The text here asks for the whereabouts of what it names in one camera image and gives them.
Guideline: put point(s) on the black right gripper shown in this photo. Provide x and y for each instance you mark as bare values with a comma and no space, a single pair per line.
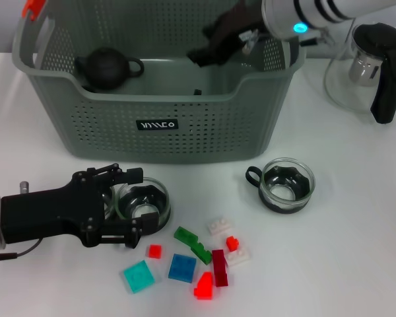
247,20

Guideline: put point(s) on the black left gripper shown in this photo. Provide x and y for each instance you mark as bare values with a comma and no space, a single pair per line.
46,214

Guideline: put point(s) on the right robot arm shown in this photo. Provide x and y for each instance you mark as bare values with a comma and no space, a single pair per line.
316,13

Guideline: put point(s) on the small red square block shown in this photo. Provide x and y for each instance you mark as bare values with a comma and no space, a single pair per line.
154,251

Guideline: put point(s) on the green long building block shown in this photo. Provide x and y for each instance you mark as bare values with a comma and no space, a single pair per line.
184,235

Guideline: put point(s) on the teal flat square block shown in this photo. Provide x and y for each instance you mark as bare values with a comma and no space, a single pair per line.
138,276

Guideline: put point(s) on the blue flat square block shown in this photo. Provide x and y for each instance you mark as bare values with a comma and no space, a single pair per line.
181,267

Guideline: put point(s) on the white flat building block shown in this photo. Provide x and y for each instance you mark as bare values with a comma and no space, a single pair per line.
239,257
219,226

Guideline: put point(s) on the grey-green perforated storage basket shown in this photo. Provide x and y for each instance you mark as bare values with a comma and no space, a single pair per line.
201,138

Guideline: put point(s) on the small orange-red building block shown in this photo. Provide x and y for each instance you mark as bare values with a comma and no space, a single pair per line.
232,243

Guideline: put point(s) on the bright red slope block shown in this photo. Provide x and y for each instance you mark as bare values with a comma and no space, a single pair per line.
203,287

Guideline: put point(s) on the dark red building brick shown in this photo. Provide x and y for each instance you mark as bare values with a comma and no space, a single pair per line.
219,267

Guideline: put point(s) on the black clay teapot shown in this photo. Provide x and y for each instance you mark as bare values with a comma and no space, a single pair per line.
105,67

